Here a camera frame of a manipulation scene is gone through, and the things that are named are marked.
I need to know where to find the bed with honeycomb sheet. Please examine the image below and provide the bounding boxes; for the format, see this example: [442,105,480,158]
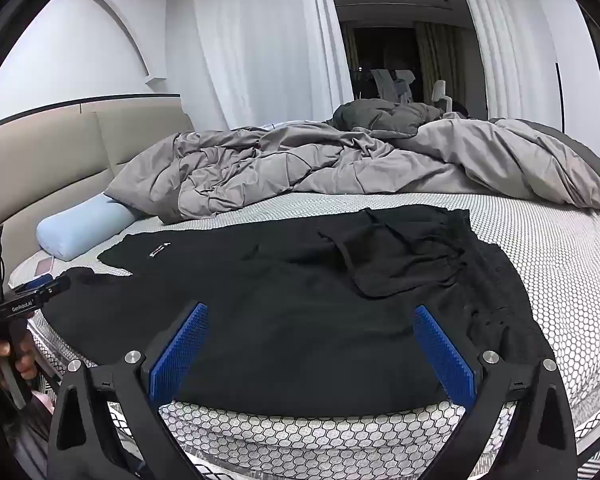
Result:
[7,187,600,480]

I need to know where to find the grey duvet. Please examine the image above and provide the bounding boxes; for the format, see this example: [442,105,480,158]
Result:
[104,115,600,226]

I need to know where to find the light blue pillow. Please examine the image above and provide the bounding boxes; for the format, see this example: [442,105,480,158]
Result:
[36,194,147,262]

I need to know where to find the beige padded headboard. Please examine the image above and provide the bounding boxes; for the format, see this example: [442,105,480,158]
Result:
[0,95,196,283]

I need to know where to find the dark grey blanket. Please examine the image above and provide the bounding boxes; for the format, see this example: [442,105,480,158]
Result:
[330,99,447,139]

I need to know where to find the white office chair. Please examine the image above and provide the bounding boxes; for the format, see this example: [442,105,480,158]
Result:
[370,67,421,104]

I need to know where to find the white curtain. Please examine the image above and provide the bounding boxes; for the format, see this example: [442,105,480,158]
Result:
[452,0,562,122]
[190,0,354,131]

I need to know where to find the person's left forearm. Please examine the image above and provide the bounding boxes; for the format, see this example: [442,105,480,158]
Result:
[0,370,53,466]

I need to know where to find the person's left hand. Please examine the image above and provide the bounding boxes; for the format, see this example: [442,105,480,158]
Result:
[0,329,39,382]

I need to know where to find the black pants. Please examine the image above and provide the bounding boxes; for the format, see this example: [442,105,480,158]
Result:
[42,206,556,418]

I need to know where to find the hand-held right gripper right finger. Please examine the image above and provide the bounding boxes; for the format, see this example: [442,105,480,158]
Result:
[412,305,579,480]

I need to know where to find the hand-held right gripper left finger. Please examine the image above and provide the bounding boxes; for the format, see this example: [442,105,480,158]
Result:
[47,301,211,480]

